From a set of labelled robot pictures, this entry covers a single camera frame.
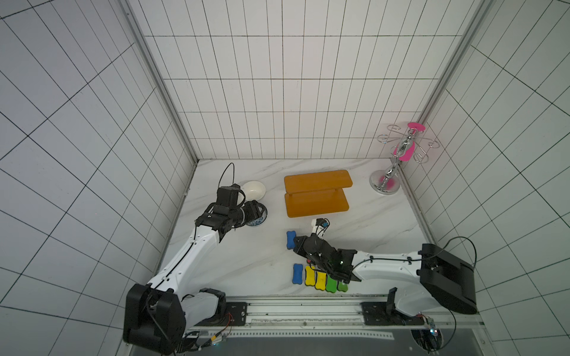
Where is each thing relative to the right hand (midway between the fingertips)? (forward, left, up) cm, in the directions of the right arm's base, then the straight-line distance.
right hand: (285, 243), depth 81 cm
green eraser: (-12, -18, -7) cm, 22 cm away
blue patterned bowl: (+12, +12, -7) cm, 19 cm away
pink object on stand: (+39, -52, +14) cm, 66 cm away
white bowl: (+27, +17, -5) cm, 33 cm away
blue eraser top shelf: (-8, -5, -8) cm, 13 cm away
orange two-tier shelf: (+28, -12, -7) cm, 31 cm away
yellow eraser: (-9, -10, -7) cm, 15 cm away
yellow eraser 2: (-11, -14, -7) cm, 19 cm away
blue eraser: (+3, -2, -1) cm, 4 cm away
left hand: (+8, +11, +6) cm, 15 cm away
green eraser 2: (-12, -21, -8) cm, 26 cm away
